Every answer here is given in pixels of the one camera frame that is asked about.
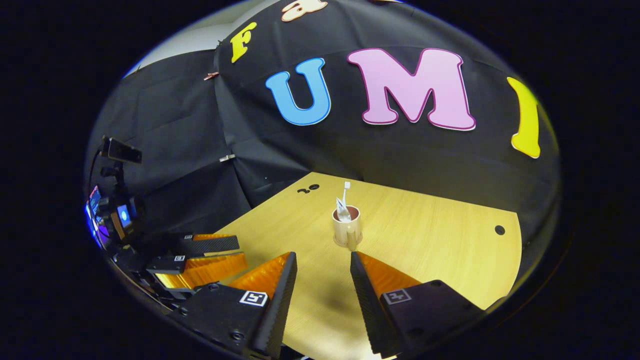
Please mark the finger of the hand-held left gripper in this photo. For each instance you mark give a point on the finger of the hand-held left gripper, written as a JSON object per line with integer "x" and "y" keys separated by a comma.
{"x": 210, "y": 245}
{"x": 210, "y": 270}

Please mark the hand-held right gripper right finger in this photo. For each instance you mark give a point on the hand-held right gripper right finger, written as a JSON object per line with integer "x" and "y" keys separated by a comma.
{"x": 365, "y": 300}

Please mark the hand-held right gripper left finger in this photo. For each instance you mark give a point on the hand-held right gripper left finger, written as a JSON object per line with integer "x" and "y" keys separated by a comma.
{"x": 285, "y": 300}

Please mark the beige cup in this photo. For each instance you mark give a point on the beige cup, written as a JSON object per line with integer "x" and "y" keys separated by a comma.
{"x": 346, "y": 232}

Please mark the white toothpaste tube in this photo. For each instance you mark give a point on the white toothpaste tube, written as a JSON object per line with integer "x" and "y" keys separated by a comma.
{"x": 343, "y": 212}

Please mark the white toothbrush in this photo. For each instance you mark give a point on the white toothbrush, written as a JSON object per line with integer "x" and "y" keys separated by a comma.
{"x": 346, "y": 190}

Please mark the wooden desktop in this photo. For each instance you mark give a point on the wooden desktop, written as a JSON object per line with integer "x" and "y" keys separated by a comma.
{"x": 425, "y": 240}

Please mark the silver cloth clip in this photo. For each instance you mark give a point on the silver cloth clip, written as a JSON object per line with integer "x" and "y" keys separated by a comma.
{"x": 227, "y": 158}

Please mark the black backdrop cloth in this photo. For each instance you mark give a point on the black backdrop cloth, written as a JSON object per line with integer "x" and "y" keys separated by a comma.
{"x": 425, "y": 160}

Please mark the copper cloth clip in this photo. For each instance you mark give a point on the copper cloth clip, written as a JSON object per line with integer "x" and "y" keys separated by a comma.
{"x": 211, "y": 76}

